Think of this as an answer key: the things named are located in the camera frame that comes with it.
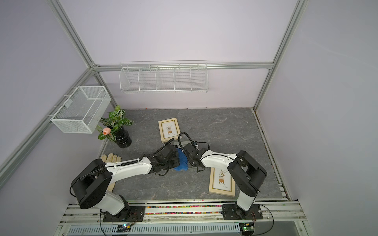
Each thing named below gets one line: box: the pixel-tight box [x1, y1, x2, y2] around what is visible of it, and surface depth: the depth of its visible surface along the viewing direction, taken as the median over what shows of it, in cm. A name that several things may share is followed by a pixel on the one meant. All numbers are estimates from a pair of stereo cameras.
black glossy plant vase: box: [115, 128, 132, 149], surface depth 97 cm
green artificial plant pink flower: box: [96, 105, 134, 143], surface depth 82 cm
